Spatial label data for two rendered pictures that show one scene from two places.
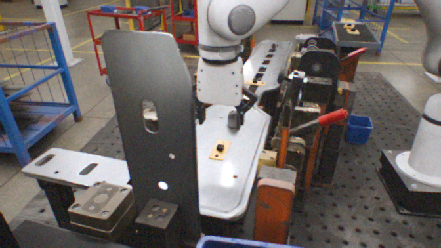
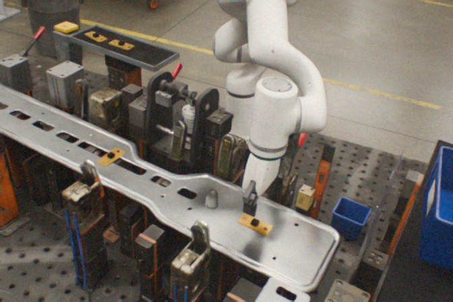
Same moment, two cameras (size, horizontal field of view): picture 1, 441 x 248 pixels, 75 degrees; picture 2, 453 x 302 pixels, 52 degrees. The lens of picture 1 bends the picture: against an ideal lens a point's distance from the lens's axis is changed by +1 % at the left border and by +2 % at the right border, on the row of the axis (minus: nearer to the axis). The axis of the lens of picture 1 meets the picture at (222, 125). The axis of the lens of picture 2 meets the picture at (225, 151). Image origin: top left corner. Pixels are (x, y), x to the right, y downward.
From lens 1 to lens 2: 108 cm
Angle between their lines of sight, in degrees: 64
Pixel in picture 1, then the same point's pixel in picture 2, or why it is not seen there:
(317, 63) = (207, 102)
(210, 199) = (322, 245)
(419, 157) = (242, 126)
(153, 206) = (369, 260)
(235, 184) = (306, 227)
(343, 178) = not seen: hidden behind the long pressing
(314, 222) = not seen: hidden behind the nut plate
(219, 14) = (323, 121)
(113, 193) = (343, 290)
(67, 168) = not seen: outside the picture
